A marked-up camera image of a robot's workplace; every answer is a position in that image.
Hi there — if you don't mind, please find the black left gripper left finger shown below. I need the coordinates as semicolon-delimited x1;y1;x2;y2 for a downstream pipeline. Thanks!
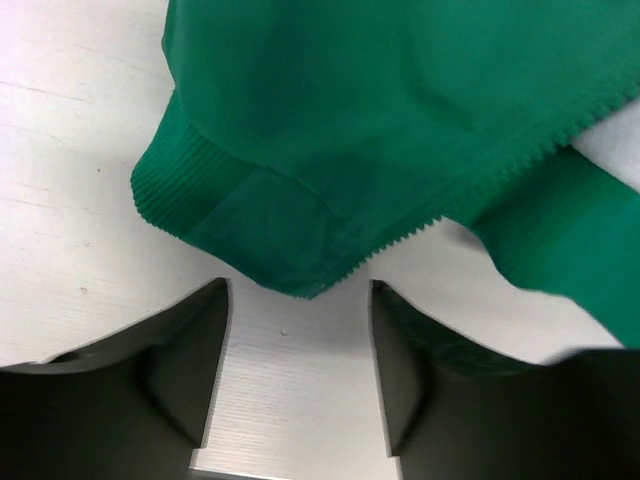
1;279;230;479

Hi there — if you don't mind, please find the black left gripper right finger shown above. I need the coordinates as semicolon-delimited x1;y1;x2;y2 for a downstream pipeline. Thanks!
370;281;639;479

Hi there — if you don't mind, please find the green varsity jacket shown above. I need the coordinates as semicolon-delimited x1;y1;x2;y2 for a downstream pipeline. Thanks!
131;1;639;346

